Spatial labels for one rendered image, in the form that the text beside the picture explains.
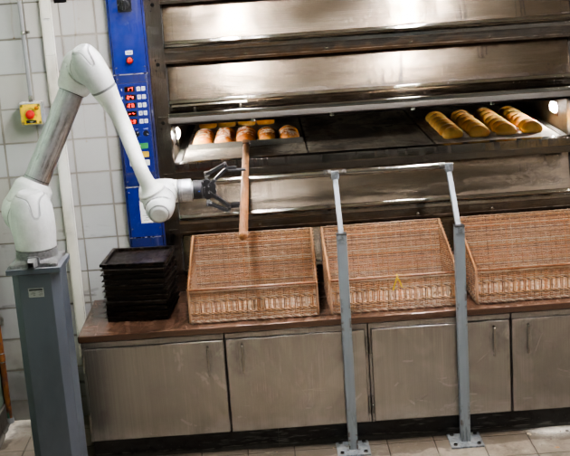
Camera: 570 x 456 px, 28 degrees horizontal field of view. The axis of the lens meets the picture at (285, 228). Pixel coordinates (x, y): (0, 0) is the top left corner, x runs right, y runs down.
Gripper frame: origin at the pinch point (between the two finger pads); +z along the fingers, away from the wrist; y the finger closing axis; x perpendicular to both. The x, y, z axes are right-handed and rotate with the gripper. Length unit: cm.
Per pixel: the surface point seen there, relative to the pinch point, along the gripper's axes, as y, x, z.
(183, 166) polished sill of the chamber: 2, -65, -28
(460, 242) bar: 30, -5, 86
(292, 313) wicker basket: 59, -15, 16
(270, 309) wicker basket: 57, -15, 7
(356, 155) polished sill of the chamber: 3, -65, 50
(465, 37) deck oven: -47, -65, 101
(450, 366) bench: 86, -11, 81
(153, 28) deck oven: -60, -65, -36
